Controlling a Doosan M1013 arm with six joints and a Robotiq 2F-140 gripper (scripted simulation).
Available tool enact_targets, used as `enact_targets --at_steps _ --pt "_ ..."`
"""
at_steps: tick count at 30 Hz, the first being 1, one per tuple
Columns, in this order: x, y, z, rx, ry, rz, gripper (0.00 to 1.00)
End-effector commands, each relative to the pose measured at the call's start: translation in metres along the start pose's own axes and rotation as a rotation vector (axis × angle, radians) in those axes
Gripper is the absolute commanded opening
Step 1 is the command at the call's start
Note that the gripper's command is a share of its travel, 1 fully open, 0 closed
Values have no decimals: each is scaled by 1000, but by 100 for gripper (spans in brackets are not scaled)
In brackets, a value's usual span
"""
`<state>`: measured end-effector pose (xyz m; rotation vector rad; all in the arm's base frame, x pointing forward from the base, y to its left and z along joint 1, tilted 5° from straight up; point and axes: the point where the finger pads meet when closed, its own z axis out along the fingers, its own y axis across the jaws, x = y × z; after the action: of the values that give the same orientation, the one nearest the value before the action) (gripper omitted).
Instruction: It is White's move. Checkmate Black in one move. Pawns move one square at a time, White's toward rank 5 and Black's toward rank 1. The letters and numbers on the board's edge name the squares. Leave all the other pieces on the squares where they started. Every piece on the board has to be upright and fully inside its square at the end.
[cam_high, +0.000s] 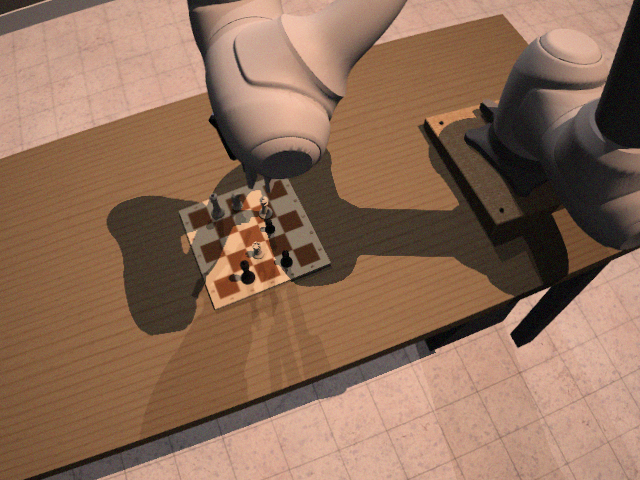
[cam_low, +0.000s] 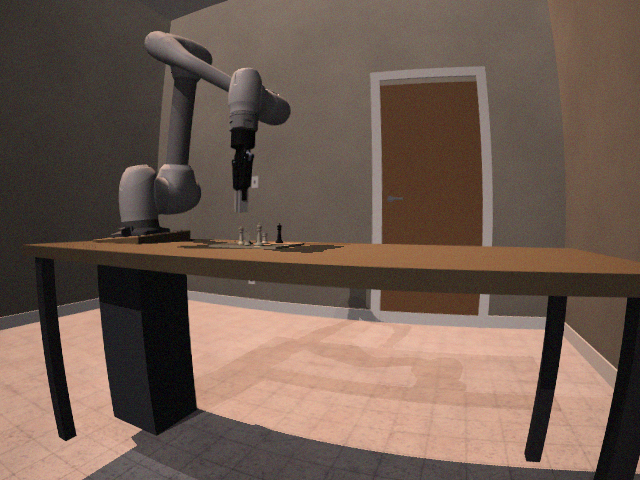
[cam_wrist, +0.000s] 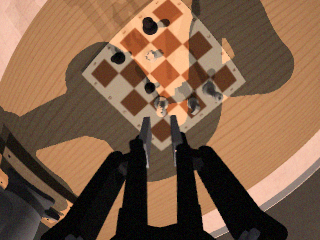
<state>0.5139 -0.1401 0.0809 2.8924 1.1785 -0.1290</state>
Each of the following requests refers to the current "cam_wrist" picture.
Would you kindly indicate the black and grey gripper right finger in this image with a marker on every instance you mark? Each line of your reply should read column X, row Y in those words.
column 240, row 213

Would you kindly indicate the brown and tan chessboard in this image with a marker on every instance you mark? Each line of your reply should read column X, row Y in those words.
column 188, row 57

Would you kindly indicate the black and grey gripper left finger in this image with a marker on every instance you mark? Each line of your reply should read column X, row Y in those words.
column 87, row 215

